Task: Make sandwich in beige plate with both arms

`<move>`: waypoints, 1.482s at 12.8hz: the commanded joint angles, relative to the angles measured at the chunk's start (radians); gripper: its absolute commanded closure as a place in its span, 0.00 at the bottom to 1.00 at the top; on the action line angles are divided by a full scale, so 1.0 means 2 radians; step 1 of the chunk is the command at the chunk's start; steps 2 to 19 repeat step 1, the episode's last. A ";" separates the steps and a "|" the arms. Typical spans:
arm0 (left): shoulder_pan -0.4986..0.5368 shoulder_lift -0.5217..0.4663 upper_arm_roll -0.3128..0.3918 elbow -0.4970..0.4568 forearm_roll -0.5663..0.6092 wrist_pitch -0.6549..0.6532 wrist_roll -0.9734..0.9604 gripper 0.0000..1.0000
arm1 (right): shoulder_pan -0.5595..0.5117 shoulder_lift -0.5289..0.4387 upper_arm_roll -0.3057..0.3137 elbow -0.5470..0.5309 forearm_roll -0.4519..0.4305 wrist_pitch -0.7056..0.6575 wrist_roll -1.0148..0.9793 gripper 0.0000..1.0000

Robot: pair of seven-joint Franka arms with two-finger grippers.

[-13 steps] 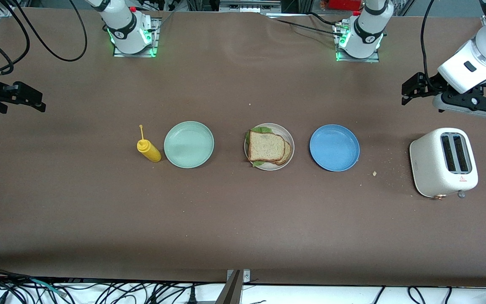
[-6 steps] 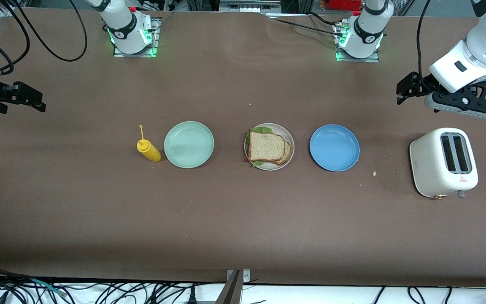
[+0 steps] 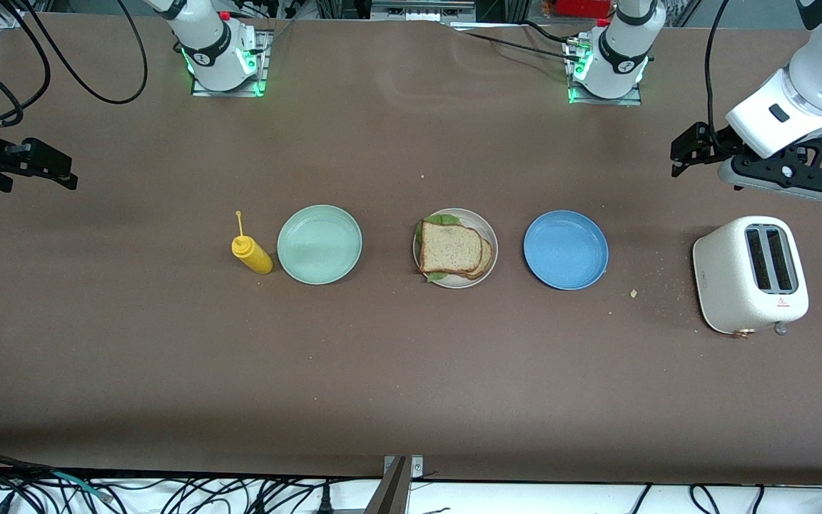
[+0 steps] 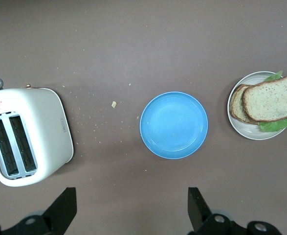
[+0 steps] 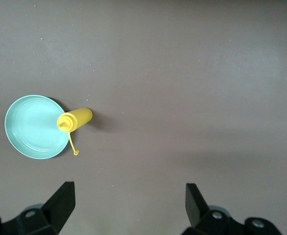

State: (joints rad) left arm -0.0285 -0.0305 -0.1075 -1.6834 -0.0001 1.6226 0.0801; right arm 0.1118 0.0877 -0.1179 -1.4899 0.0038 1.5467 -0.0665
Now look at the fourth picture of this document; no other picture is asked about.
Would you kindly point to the white two-slot toaster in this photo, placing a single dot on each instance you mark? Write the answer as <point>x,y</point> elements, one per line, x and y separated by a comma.
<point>48,127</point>

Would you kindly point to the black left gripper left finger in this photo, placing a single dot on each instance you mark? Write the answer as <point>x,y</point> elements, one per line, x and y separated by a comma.
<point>62,210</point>

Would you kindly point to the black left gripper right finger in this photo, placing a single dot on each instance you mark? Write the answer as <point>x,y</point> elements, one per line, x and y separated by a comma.
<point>197,210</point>

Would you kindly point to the brown bread slice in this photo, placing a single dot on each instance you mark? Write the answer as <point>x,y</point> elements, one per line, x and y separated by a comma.
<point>270,102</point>
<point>237,107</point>

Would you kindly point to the large bread crumb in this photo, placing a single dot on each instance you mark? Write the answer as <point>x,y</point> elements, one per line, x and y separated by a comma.
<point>114,104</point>

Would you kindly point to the beige plate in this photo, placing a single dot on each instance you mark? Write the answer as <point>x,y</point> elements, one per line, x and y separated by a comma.
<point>246,131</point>

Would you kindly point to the blue plate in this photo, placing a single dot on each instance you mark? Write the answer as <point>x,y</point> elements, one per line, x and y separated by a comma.
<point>173,124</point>

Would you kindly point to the green lettuce leaf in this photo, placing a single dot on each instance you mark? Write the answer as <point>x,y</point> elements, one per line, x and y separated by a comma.
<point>275,124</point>

